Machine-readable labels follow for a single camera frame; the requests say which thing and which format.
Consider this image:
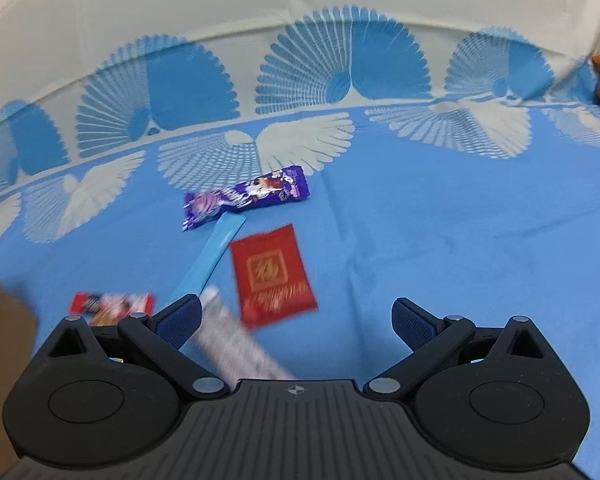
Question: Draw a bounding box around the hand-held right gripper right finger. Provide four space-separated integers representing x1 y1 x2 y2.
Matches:
362 297 560 402

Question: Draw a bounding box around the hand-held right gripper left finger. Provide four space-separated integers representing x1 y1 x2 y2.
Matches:
46 294 231 402

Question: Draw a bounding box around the silver snack bar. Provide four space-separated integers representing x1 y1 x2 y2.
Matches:
187 285 298 386

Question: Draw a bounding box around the red white snack bar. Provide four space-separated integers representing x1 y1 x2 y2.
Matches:
70 292 157 328

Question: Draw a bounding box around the blue stick packet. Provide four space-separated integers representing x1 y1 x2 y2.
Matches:
169 212 247 311

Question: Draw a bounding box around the red square packet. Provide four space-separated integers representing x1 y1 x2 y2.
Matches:
229 224 318 331

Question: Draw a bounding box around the purple candy bar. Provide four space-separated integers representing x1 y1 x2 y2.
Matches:
182 165 311 232

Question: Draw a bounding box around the brown cardboard box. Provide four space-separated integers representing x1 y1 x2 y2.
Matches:
0 265 38 480

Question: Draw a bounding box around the blue fan-print sheet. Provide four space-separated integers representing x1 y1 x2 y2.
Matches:
0 0 600 480

